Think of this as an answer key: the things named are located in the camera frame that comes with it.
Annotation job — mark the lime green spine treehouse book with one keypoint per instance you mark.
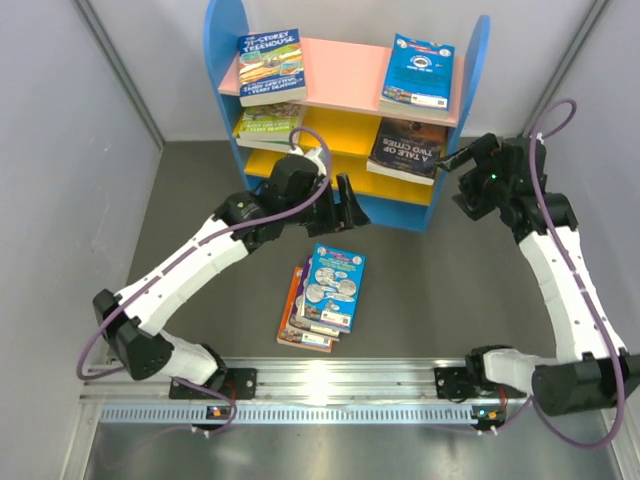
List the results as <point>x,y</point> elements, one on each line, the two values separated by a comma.
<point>277,146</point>

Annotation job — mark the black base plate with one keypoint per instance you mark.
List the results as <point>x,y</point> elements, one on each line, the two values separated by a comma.
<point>236,384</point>
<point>455,385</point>

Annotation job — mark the orange bottom stack book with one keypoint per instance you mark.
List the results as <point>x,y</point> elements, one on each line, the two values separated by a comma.
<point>287,335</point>

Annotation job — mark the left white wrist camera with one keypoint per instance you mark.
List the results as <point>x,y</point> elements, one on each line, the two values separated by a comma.
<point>317,155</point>

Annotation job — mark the aluminium mounting rail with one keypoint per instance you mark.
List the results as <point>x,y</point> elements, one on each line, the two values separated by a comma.
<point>317,391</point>

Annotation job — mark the blue pink yellow bookshelf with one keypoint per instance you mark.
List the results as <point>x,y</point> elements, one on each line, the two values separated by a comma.
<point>344,81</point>

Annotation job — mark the light blue cover treehouse book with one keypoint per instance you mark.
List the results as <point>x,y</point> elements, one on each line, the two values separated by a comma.
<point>419,78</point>

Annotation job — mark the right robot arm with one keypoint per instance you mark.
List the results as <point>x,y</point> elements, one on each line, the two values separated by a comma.
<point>592,367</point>

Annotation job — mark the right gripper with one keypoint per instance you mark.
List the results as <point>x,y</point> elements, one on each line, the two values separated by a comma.
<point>486,152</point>

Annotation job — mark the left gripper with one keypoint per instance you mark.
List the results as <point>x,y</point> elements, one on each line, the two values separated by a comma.
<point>349,212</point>

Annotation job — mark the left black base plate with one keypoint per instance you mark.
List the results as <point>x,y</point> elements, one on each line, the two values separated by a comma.
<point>236,384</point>

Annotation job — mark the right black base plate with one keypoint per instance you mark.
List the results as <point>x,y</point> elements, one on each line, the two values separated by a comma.
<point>455,385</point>

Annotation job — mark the Tale of Two Cities book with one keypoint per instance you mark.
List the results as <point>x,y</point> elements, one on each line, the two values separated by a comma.
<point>407,150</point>

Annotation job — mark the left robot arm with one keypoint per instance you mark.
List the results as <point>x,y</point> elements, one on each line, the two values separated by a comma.
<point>132,321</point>

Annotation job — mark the purple cover treehouse book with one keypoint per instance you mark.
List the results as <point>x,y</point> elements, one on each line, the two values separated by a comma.
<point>295,320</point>

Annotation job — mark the dark blue spine treehouse book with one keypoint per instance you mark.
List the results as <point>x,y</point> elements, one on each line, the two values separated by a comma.
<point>271,68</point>

